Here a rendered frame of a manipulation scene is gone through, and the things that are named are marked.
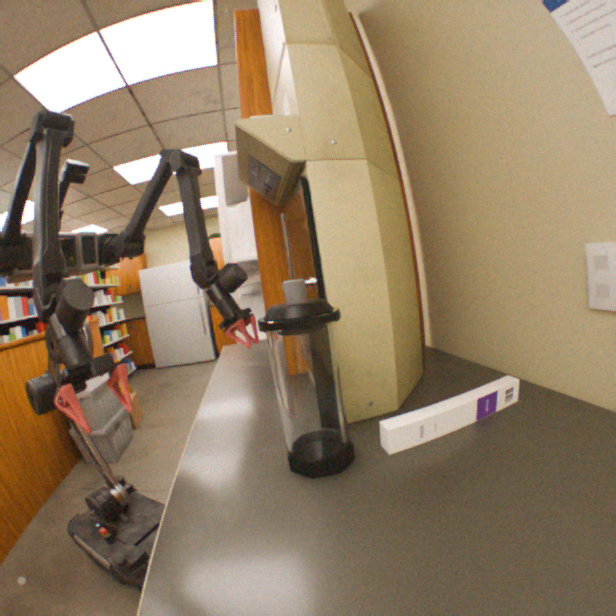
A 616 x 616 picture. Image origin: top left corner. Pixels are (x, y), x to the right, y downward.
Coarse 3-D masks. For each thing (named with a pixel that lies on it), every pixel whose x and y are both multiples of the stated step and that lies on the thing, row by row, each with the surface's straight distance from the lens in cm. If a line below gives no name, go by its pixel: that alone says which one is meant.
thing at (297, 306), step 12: (288, 288) 39; (300, 288) 39; (288, 300) 40; (300, 300) 39; (312, 300) 41; (324, 300) 40; (276, 312) 38; (288, 312) 37; (300, 312) 37; (312, 312) 37; (324, 312) 38
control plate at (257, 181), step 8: (248, 160) 68; (256, 160) 65; (248, 168) 72; (264, 168) 65; (248, 176) 78; (256, 176) 73; (264, 176) 70; (272, 176) 66; (280, 176) 63; (256, 184) 79; (272, 184) 71; (264, 192) 80; (272, 192) 76; (272, 200) 81
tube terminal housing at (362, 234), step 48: (288, 48) 70; (336, 48) 73; (288, 96) 69; (336, 96) 63; (336, 144) 58; (384, 144) 74; (336, 192) 54; (384, 192) 63; (336, 240) 52; (384, 240) 57; (336, 288) 52; (384, 288) 55; (384, 336) 55; (384, 384) 58
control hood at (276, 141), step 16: (240, 128) 57; (256, 128) 57; (272, 128) 57; (288, 128) 57; (240, 144) 64; (256, 144) 58; (272, 144) 55; (288, 144) 56; (240, 160) 72; (272, 160) 59; (288, 160) 55; (304, 160) 55; (240, 176) 83; (288, 176) 62; (288, 192) 73
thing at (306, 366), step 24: (336, 312) 38; (288, 336) 37; (312, 336) 37; (336, 336) 40; (288, 360) 38; (312, 360) 37; (336, 360) 40; (288, 384) 39; (312, 384) 38; (336, 384) 40; (288, 408) 41; (312, 408) 39; (336, 408) 41; (288, 432) 43; (312, 432) 41; (336, 432) 42; (312, 456) 43
